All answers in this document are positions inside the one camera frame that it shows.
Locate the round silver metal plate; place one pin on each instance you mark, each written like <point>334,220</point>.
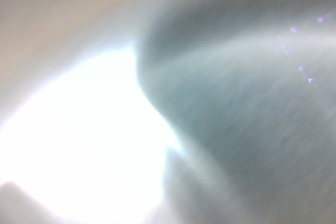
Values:
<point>235,67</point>

